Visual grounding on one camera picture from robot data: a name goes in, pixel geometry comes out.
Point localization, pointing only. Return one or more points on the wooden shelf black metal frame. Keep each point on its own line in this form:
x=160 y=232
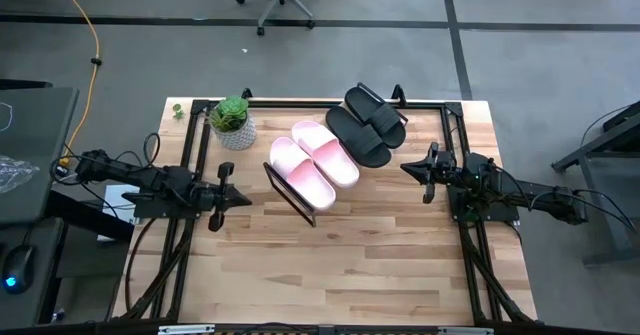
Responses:
x=290 y=198

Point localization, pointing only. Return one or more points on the pink rubber slide sandal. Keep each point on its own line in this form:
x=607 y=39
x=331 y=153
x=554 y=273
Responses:
x=302 y=175
x=327 y=155

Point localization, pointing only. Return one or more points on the grey side cart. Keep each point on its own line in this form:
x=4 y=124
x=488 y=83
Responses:
x=607 y=195

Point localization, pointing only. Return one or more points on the black computer mouse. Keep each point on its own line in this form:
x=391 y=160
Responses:
x=17 y=267

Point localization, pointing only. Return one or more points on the succulent in white patterned pot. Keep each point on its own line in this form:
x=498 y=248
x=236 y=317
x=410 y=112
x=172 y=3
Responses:
x=240 y=135

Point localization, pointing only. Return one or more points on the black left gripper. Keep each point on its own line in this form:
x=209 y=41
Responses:
x=210 y=197

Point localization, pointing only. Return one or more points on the silver table bracket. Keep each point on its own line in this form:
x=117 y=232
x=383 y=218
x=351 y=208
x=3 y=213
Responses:
x=465 y=331
x=185 y=329

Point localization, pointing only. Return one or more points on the black side desk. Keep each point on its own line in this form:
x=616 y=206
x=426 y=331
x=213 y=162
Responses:
x=45 y=125

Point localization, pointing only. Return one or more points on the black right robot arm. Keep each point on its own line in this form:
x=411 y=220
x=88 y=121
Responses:
x=525 y=195

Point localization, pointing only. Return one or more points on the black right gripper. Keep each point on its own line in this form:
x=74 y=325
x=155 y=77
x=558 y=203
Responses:
x=445 y=170

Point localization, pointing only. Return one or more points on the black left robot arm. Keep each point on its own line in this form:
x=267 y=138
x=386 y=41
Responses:
x=145 y=177

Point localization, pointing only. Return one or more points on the black aluminium table frame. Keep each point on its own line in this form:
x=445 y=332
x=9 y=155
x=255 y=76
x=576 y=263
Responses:
x=300 y=104

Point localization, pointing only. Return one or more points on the black rubber slide sandal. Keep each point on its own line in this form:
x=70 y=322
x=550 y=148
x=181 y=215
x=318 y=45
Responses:
x=360 y=137
x=377 y=117

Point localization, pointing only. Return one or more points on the clear plastic bag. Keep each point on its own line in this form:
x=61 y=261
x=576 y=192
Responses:
x=15 y=172

